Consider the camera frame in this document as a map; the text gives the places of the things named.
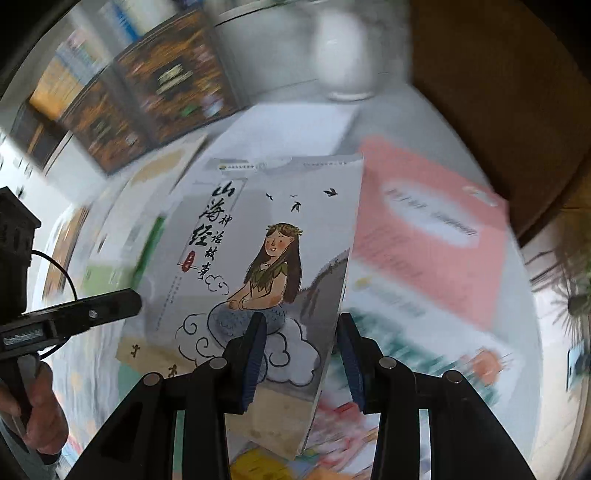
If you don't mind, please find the person's left hand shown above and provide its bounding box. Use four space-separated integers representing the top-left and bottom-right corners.
0 362 70 462

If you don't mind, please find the green potted plant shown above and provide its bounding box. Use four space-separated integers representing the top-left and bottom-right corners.
531 231 591 319

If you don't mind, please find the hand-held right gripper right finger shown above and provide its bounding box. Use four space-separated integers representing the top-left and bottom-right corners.
336 313 527 480

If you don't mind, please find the brown wooden cabinet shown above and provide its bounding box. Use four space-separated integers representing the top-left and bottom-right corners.
409 0 591 241

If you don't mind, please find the dark ornate book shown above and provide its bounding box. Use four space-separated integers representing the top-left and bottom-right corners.
58 65 155 175
113 9 250 149

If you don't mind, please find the tan book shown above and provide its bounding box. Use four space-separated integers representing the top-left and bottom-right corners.
129 134 208 199

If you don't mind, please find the black cable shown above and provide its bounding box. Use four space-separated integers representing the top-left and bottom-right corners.
28 249 79 361

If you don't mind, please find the pink book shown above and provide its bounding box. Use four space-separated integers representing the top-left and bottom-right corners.
346 136 511 333

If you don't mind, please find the white vase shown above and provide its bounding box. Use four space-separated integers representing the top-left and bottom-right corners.
311 7 377 102

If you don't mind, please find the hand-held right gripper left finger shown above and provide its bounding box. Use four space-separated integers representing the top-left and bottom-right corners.
67 313 269 480

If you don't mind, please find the white book with mermaid cover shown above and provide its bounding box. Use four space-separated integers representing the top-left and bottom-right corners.
115 154 365 460

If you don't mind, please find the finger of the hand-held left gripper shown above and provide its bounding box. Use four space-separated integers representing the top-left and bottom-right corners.
21 288 143 340

